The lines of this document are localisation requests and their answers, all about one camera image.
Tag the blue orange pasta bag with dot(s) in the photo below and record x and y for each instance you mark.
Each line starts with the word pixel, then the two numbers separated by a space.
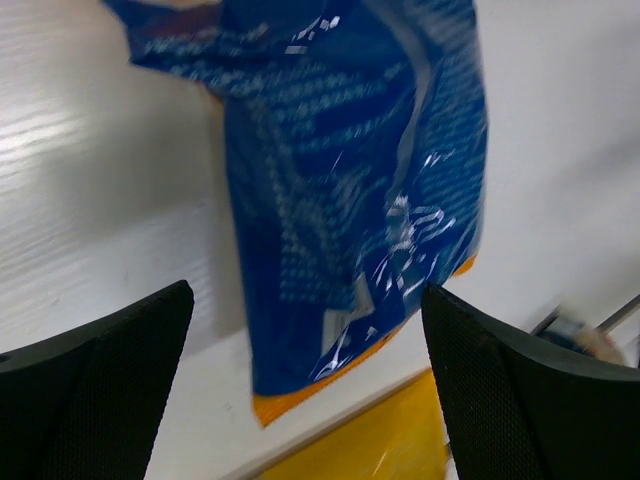
pixel 355 143

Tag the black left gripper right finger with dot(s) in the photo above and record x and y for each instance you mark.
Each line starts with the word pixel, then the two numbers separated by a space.
pixel 520 407

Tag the yellow pasta bag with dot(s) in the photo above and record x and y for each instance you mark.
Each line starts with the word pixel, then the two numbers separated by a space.
pixel 400 437

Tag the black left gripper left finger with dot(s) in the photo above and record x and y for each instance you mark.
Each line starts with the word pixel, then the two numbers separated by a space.
pixel 88 403

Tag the clear fusilli pasta bag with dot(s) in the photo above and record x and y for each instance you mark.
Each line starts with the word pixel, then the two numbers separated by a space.
pixel 564 330

